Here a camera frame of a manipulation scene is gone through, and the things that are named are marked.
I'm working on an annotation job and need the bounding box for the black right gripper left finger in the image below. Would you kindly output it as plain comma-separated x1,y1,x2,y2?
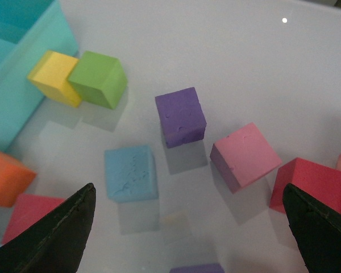
0,183,96,272

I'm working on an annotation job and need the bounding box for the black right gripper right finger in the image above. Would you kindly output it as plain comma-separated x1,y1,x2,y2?
282,184,341,272

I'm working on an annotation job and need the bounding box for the light blue foam cube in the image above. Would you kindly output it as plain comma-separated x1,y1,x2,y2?
104,145,159,203

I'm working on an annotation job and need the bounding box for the red foam cube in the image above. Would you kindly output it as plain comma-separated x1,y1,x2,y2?
269,158,341,214
1,193,65,245

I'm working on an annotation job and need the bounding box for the orange foam cube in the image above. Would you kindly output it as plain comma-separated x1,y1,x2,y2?
0,152,37,208

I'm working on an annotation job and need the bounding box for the purple foam cube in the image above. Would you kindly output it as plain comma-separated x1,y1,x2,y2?
155,87,207,148
169,263,225,273

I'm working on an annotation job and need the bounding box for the pink foam cube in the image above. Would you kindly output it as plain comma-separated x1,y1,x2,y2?
210,123,282,193

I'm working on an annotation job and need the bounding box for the yellow foam cube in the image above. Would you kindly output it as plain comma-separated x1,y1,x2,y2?
27,50,82,107

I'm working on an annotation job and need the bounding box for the green foam cube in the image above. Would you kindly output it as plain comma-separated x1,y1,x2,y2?
68,51,127,109

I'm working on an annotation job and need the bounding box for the teal plastic tray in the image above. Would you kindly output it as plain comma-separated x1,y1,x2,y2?
0,1,78,152

